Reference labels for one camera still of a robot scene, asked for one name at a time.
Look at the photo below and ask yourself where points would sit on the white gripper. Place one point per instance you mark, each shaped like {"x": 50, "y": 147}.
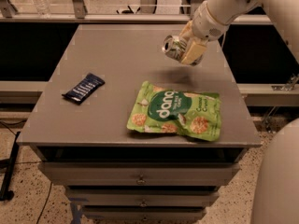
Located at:
{"x": 206, "y": 25}

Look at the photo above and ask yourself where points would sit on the green 7up soda can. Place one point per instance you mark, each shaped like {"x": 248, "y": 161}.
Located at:
{"x": 174, "y": 48}

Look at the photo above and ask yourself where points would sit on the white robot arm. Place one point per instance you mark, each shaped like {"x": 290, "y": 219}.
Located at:
{"x": 276, "y": 197}

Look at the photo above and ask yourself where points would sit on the green Dang rice chips bag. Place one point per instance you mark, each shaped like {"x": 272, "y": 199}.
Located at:
{"x": 160, "y": 110}

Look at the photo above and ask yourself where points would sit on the dark blue snack bar wrapper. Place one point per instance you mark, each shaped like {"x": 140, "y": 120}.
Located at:
{"x": 84, "y": 89}

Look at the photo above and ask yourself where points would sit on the grey drawer cabinet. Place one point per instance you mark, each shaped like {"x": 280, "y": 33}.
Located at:
{"x": 133, "y": 135}

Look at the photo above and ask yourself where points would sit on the top grey drawer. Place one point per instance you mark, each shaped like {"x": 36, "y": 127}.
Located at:
{"x": 138, "y": 174}

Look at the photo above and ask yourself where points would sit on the grey drawer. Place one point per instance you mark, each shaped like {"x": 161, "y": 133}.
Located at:
{"x": 146, "y": 197}
{"x": 143, "y": 214}
{"x": 138, "y": 174}

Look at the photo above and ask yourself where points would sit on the middle grey drawer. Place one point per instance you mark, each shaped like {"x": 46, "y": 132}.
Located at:
{"x": 146, "y": 197}

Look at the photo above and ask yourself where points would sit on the bottom grey drawer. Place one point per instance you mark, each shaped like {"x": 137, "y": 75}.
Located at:
{"x": 143, "y": 214}

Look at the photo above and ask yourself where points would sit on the black floor stand leg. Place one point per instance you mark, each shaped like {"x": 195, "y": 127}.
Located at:
{"x": 8, "y": 166}

